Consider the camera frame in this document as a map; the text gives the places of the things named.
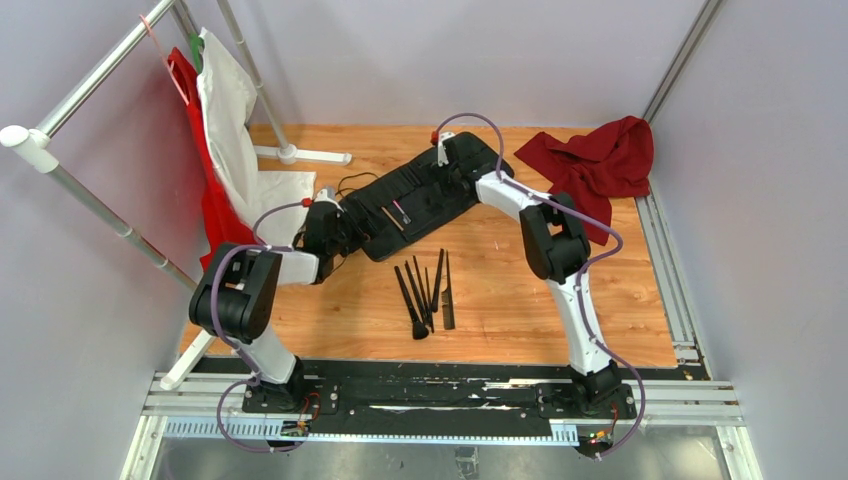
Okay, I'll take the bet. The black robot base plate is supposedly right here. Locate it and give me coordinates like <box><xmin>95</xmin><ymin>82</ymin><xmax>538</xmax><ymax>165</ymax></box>
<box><xmin>214</xmin><ymin>359</ymin><xmax>646</xmax><ymax>439</ymax></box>

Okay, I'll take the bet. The red hanging garment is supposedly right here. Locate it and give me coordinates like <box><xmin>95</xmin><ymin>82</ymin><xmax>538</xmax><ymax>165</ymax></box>
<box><xmin>167</xmin><ymin>47</ymin><xmax>254</xmax><ymax>271</ymax></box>

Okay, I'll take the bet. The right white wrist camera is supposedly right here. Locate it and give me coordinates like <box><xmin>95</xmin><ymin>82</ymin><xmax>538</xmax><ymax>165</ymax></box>
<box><xmin>435</xmin><ymin>131</ymin><xmax>455</xmax><ymax>167</ymax></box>

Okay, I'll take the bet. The thin black makeup brush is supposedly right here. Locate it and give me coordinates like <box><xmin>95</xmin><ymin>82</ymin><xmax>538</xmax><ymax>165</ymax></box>
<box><xmin>404</xmin><ymin>261</ymin><xmax>434</xmax><ymax>333</ymax></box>

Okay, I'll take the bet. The silver clothes rack frame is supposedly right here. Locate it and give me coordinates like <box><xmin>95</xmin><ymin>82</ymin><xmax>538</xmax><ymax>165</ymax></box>
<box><xmin>0</xmin><ymin>0</ymin><xmax>354</xmax><ymax>392</ymax></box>

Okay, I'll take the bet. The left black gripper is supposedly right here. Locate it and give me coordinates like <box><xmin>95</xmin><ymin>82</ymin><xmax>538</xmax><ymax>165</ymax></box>
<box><xmin>329</xmin><ymin>198</ymin><xmax>389</xmax><ymax>258</ymax></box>

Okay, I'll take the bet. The pink hanger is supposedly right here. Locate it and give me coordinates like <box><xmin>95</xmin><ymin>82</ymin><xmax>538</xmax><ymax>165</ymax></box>
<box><xmin>139</xmin><ymin>14</ymin><xmax>189</xmax><ymax>106</ymax></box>

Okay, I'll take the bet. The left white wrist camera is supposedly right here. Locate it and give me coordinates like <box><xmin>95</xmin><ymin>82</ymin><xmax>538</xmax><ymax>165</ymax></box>
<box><xmin>313</xmin><ymin>186</ymin><xmax>341</xmax><ymax>210</ymax></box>

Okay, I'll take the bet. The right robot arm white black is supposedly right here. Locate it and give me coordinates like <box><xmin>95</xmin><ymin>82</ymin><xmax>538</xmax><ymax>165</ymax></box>
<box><xmin>435</xmin><ymin>132</ymin><xmax>622</xmax><ymax>417</ymax></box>

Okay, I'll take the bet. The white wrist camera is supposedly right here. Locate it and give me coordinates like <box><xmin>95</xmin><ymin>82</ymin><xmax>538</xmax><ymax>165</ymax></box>
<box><xmin>435</xmin><ymin>131</ymin><xmax>455</xmax><ymax>167</ymax></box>
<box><xmin>313</xmin><ymin>186</ymin><xmax>341</xmax><ymax>210</ymax></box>

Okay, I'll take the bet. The aluminium rail frame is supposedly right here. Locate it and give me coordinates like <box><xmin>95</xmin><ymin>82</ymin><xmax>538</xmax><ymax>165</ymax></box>
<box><xmin>121</xmin><ymin>357</ymin><xmax>762</xmax><ymax>479</ymax></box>

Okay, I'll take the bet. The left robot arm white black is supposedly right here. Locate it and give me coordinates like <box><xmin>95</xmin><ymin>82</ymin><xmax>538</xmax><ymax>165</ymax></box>
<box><xmin>188</xmin><ymin>200</ymin><xmax>370</xmax><ymax>413</ymax></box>

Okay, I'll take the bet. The dark red cloth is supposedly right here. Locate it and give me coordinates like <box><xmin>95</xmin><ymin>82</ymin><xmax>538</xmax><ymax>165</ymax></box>
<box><xmin>515</xmin><ymin>116</ymin><xmax>655</xmax><ymax>226</ymax></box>

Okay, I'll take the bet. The large black powder brush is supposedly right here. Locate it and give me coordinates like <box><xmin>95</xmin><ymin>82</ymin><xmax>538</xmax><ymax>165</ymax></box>
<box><xmin>394</xmin><ymin>266</ymin><xmax>429</xmax><ymax>340</ymax></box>

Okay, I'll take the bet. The black comb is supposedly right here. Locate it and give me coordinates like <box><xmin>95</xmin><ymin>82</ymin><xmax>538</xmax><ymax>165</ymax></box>
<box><xmin>441</xmin><ymin>252</ymin><xmax>456</xmax><ymax>331</ymax></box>

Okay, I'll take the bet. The white hanging cloth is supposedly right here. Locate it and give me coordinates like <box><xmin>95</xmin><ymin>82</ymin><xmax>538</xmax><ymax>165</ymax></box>
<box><xmin>196</xmin><ymin>28</ymin><xmax>317</xmax><ymax>246</ymax></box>

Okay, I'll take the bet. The pink handle makeup brush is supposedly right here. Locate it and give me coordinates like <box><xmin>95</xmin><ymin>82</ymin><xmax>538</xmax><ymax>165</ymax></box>
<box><xmin>392</xmin><ymin>200</ymin><xmax>411</xmax><ymax>225</ymax></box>

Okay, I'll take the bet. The black makeup brush roll case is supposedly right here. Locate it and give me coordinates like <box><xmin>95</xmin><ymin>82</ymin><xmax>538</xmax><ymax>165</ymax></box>
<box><xmin>340</xmin><ymin>148</ymin><xmax>480</xmax><ymax>262</ymax></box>

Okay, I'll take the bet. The right corner aluminium post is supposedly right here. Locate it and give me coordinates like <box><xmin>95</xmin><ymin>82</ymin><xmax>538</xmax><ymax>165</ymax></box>
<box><xmin>642</xmin><ymin>0</ymin><xmax>725</xmax><ymax>124</ymax></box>

